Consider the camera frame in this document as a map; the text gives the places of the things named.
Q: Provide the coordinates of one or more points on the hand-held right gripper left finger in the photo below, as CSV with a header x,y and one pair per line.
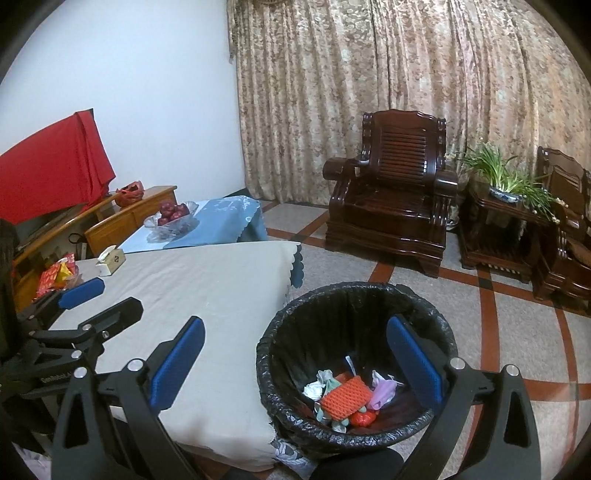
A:
x,y
178,364

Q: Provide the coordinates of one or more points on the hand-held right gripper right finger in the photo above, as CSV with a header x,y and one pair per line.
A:
x,y
415,364

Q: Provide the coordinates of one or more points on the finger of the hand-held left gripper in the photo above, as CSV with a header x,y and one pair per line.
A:
x,y
115,314
81,290

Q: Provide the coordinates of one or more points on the pale pink bag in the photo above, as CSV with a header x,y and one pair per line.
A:
x,y
383,392

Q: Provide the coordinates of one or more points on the large orange foam net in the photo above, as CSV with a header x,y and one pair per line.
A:
x,y
346,397

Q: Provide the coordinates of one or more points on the green wrapper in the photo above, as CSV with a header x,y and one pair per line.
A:
x,y
330,377

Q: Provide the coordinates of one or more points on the bin with black bag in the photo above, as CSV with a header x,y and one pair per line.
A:
x,y
323,323

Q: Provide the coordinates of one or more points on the glass snack tray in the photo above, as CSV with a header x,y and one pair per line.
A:
x,y
76,279

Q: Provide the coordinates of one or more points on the pile of red snack packets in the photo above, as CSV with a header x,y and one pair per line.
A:
x,y
51,277

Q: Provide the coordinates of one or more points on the beige tissue box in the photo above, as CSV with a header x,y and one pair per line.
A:
x,y
113,263

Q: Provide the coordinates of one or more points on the wooden television cabinet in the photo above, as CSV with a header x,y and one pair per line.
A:
x,y
115,230

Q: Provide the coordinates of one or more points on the black television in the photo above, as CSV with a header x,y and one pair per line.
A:
x,y
41,226

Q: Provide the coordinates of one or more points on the glass fruit bowl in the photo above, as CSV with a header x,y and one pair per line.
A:
x,y
171,230

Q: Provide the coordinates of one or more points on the red apple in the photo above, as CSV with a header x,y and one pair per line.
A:
x,y
181,210
167,207
164,220

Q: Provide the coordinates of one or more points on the red plastic bag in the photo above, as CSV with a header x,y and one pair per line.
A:
x,y
129,194

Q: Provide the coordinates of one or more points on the red cloth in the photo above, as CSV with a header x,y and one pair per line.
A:
x,y
51,175

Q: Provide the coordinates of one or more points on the blue tablecloth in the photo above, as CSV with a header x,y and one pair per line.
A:
x,y
226,221

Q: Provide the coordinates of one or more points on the dark wooden side table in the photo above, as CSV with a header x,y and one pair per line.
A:
x,y
494,240

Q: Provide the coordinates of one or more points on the dark wooden armchair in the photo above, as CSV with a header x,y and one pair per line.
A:
x,y
563,277
392,207

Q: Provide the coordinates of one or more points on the green potted plant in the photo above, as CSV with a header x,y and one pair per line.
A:
x,y
501,175

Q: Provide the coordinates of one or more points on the beige patterned curtain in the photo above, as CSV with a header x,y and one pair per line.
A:
x,y
369,69

